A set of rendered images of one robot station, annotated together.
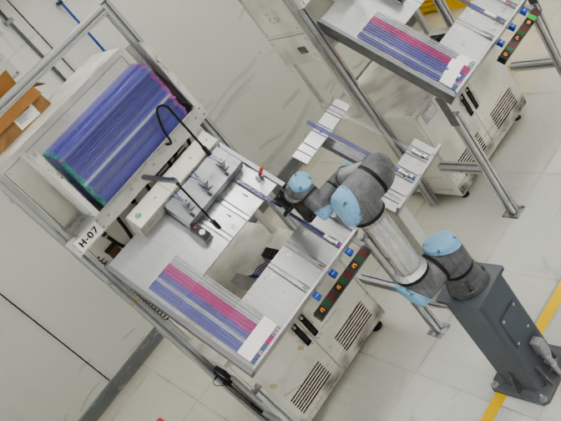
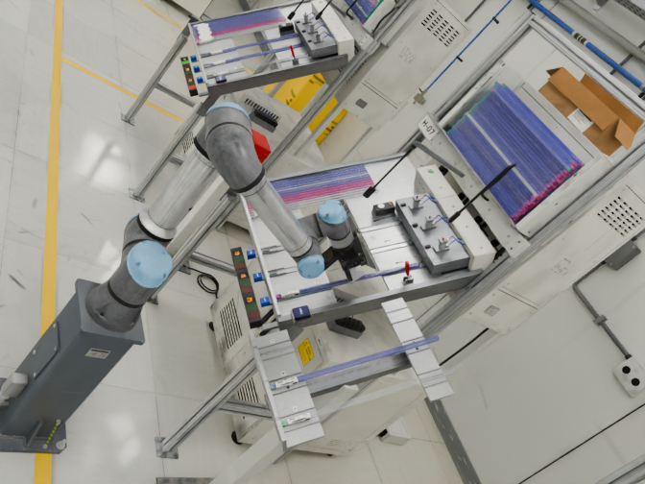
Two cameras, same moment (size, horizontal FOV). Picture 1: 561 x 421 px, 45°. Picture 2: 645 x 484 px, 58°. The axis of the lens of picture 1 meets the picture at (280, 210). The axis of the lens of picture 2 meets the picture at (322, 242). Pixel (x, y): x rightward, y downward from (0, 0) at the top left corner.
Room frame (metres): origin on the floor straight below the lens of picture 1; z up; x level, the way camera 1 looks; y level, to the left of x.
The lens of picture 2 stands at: (1.59, -1.63, 1.70)
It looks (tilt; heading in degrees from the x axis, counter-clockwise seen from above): 23 degrees down; 69
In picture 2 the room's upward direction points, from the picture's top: 44 degrees clockwise
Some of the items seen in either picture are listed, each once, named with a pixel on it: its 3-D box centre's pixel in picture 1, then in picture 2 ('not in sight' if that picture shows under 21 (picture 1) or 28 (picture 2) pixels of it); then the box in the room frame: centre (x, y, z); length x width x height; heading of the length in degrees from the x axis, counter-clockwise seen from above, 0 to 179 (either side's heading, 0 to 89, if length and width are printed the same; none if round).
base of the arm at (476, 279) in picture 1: (462, 274); (120, 299); (1.78, -0.33, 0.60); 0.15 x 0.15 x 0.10
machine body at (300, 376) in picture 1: (273, 324); (312, 350); (2.69, 0.38, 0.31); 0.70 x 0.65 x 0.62; 112
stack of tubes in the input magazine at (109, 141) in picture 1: (118, 133); (513, 152); (2.60, 0.28, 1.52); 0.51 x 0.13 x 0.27; 112
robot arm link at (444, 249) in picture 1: (445, 254); (142, 270); (1.78, -0.32, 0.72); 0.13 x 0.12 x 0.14; 103
